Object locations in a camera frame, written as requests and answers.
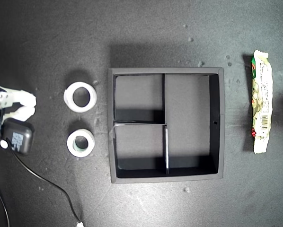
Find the snack bar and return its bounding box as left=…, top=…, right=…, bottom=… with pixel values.
left=251, top=50, right=274, bottom=155

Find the large white tape roll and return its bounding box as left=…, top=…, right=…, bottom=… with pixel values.
left=63, top=81, right=97, bottom=113

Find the small white tape roll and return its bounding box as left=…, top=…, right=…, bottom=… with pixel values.
left=66, top=129, right=96, bottom=158

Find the black tray with wells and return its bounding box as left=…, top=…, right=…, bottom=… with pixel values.
left=107, top=67, right=225, bottom=184

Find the thin black cable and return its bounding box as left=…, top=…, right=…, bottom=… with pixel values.
left=0, top=184, right=10, bottom=227

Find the black camera cable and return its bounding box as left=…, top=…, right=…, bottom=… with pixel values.
left=5, top=138, right=85, bottom=227

